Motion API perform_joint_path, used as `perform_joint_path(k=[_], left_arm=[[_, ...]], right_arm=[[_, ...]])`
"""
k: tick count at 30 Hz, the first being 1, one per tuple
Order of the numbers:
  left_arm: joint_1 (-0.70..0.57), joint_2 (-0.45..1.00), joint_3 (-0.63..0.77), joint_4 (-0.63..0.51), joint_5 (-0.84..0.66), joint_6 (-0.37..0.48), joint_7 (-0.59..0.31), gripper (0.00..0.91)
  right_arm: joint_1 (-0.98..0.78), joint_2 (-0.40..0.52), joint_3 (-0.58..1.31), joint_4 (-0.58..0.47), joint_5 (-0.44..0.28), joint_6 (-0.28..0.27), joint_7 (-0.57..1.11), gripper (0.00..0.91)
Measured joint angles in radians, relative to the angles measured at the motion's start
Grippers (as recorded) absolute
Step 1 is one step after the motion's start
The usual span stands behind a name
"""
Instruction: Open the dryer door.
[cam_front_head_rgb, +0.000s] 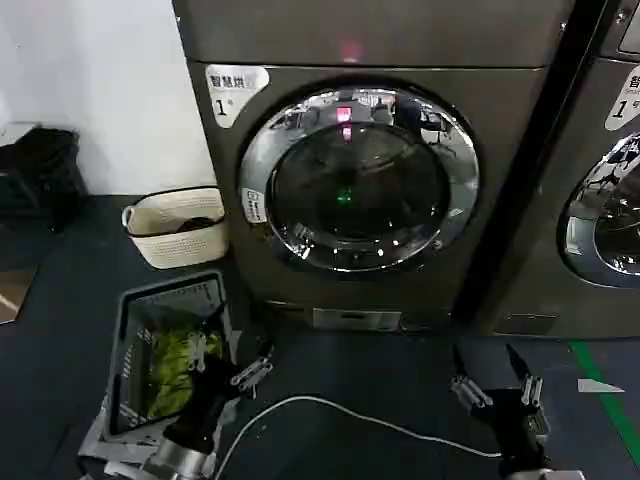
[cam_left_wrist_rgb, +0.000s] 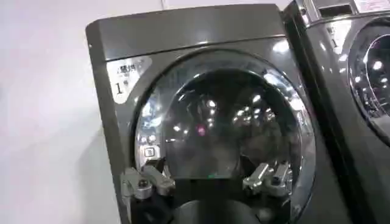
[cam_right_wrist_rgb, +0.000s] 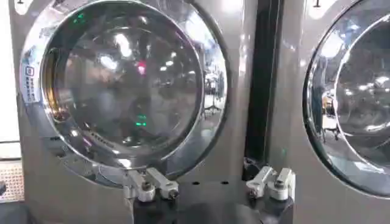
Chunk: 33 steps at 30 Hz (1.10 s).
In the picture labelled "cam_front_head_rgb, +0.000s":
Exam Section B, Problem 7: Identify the white paper scrap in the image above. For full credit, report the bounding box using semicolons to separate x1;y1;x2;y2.
577;378;627;395

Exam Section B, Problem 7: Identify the green floor tape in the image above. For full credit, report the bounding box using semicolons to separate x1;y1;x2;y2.
567;339;640;461

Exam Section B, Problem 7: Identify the yellow-green garment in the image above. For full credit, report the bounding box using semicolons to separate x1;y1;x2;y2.
145;327;225;419

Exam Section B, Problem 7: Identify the round chrome glass dryer door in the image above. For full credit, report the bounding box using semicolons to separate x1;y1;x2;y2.
557;130;640;276
237;84;481;274

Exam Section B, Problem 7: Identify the black vertical post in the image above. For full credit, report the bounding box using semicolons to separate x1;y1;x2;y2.
492;0;617;281

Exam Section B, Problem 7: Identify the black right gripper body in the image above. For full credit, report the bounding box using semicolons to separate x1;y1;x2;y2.
469;388;547;469

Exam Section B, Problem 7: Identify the white number label sticker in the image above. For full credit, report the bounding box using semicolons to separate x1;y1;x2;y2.
204;63;271;130
603;63;640;133

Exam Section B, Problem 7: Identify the white woven laundry basket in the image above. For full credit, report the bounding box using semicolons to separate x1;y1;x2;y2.
121;186;231;272

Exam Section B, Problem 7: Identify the grey plastic laundry basket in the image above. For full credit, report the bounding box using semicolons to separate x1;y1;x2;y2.
77;269;239;461

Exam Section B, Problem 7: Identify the black stool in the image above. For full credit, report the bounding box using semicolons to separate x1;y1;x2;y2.
0;127;90;234

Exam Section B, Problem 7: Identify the silver filter panel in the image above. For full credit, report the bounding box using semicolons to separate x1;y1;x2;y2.
312;308;404;332

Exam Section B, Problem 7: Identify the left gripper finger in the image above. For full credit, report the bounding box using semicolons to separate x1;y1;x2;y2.
187;300;228;373
230;338;274;398

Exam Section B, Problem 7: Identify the white cable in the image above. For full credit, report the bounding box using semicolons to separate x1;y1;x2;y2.
212;394;503;480

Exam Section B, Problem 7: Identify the small white door sticker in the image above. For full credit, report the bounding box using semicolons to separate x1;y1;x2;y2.
241;186;268;224

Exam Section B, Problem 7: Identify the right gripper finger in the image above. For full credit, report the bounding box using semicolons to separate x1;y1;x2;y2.
450;341;494;411
505;343;544;408

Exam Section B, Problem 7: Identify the grey front-load dryer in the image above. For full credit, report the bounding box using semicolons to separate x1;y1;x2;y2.
472;0;640;340
171;0;571;332

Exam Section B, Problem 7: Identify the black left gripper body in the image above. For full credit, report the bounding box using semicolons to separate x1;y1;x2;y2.
163;354;242;452

